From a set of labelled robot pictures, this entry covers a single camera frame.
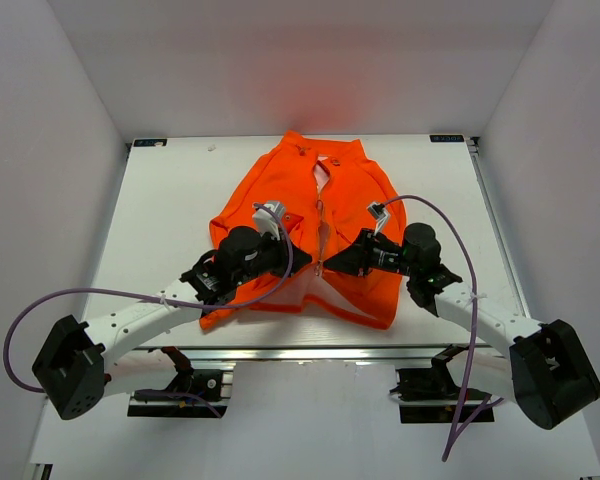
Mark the orange jacket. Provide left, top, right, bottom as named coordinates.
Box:
left=209, top=132, right=407, bottom=330

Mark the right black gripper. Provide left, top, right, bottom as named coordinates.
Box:
left=323, top=229, right=417, bottom=279

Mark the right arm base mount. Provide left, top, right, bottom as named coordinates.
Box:
left=389, top=345, right=468, bottom=425

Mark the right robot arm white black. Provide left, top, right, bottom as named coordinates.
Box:
left=324, top=223, right=600, bottom=430

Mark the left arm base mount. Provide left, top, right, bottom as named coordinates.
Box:
left=127, top=347, right=232, bottom=419

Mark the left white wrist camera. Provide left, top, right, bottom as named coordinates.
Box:
left=252, top=201, right=286, bottom=240

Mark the left blue table label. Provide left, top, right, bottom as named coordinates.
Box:
left=132, top=138, right=167, bottom=148

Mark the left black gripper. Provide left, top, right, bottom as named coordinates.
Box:
left=233, top=227, right=311, bottom=287

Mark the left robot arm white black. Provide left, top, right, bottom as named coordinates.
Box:
left=32, top=226, right=311, bottom=420

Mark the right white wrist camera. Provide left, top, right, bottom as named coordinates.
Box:
left=367, top=201, right=391, bottom=234

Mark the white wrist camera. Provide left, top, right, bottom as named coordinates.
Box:
left=252, top=201, right=286, bottom=240
left=367, top=201, right=391, bottom=234

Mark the right blue table label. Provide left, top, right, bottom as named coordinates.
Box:
left=429, top=134, right=465, bottom=143

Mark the blue table label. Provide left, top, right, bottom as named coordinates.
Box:
left=132, top=138, right=167, bottom=148
left=429, top=134, right=465, bottom=143

